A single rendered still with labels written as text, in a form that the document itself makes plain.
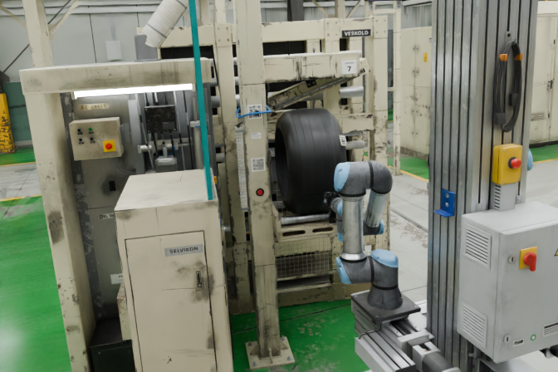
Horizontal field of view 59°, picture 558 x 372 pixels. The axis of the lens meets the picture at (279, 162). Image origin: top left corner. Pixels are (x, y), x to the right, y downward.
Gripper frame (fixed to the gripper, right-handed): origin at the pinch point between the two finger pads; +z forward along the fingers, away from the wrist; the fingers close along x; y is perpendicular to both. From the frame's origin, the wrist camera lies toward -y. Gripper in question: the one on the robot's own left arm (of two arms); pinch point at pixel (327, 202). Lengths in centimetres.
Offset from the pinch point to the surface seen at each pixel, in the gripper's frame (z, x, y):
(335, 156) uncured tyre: -4.8, -4.5, 24.3
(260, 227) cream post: 20.8, 34.4, -14.9
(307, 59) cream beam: 35, -3, 78
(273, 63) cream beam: 35, 17, 77
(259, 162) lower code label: 15.9, 32.5, 22.7
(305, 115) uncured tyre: 10.5, 5.9, 46.1
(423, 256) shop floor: 140, -119, -85
